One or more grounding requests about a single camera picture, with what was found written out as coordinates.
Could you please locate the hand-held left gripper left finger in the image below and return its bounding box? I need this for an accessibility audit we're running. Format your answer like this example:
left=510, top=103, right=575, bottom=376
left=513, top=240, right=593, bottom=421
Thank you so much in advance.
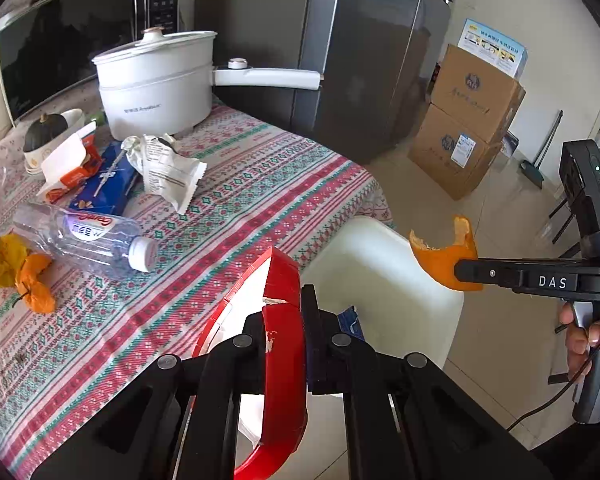
left=30, top=310, right=268, bottom=480

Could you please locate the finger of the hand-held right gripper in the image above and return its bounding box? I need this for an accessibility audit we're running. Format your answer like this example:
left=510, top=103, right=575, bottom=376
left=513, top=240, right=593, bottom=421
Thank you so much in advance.
left=454, top=257, right=525, bottom=295

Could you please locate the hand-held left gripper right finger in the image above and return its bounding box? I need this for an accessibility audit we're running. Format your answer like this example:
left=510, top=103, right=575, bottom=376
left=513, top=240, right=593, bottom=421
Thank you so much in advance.
left=301, top=284, right=556, bottom=480

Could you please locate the red cardboard box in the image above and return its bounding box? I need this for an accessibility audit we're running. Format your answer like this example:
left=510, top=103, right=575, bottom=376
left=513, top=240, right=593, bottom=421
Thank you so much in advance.
left=192, top=246, right=309, bottom=480

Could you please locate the orange peel piece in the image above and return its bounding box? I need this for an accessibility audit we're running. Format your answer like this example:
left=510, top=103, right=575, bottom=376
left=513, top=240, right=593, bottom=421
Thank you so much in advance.
left=409, top=215, right=483, bottom=292

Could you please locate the white plastic bin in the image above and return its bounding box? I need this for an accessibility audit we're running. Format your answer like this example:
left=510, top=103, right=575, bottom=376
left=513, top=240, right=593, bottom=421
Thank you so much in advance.
left=300, top=216, right=465, bottom=401

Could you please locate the blue snack box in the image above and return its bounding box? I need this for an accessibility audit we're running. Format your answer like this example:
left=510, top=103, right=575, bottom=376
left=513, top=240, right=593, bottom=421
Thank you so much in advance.
left=67, top=141, right=143, bottom=216

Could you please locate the person's right hand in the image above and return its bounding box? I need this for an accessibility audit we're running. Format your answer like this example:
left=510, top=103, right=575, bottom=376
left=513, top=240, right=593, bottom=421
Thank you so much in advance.
left=560, top=304, right=600, bottom=377

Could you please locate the black metal stand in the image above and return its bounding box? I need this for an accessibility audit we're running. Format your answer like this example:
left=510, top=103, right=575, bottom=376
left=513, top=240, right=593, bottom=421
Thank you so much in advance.
left=549, top=195, right=581, bottom=247

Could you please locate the blue printed wrapper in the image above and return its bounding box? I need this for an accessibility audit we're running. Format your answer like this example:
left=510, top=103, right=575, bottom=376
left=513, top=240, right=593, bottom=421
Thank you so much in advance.
left=337, top=305, right=364, bottom=337

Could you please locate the broom with dustpan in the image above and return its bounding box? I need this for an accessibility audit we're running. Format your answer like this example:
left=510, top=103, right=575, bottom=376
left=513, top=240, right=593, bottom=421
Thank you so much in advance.
left=520, top=110, right=565, bottom=188

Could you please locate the blue and white carton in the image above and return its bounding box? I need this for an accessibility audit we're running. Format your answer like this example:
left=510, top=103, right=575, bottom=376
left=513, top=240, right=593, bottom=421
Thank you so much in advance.
left=457, top=18, right=528, bottom=79

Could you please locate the crumpled white printed wrapper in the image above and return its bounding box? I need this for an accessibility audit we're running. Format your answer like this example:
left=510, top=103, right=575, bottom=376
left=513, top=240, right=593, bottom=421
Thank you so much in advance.
left=121, top=133, right=208, bottom=216

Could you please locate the clear plastic bottle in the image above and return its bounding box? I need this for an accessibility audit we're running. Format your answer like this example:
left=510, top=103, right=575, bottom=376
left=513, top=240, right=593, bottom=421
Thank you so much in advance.
left=12, top=202, right=160, bottom=281

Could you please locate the crumpled orange fruit peel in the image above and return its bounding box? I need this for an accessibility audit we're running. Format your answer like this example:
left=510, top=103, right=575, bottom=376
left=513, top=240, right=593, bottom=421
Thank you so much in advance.
left=15, top=253, right=57, bottom=315

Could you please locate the grey refrigerator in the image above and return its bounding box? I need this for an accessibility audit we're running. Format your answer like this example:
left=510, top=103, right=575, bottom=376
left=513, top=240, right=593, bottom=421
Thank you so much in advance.
left=195, top=0, right=463, bottom=166

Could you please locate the yellow fruit peel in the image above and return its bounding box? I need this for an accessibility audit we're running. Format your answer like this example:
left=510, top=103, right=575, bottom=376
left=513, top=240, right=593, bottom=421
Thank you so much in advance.
left=0, top=234, right=29, bottom=288

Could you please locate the orange and white packet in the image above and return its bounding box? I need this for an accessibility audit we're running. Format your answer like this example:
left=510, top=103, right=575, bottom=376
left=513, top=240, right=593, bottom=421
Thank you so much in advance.
left=36, top=122, right=105, bottom=204

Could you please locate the white electric cooking pot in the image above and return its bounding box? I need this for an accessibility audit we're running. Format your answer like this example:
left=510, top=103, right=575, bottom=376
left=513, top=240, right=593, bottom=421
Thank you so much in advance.
left=91, top=27, right=325, bottom=140

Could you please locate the white flower print bowl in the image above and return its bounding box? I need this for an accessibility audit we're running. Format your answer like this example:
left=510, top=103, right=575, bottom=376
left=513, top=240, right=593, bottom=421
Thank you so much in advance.
left=22, top=108, right=87, bottom=161

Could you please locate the dark green squash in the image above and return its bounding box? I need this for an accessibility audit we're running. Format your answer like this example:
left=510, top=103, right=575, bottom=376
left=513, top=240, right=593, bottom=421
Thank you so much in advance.
left=22, top=112, right=68, bottom=153

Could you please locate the small floral cover cloth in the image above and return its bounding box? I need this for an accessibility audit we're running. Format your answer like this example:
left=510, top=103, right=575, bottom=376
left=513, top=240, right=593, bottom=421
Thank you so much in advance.
left=0, top=80, right=112, bottom=176

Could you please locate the black microwave oven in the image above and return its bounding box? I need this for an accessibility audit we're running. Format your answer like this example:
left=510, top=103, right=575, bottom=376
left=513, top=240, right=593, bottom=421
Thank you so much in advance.
left=0, top=0, right=186, bottom=128

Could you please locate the black cable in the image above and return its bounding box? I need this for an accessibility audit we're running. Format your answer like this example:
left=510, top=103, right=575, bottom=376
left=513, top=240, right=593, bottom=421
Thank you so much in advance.
left=505, top=305, right=600, bottom=433

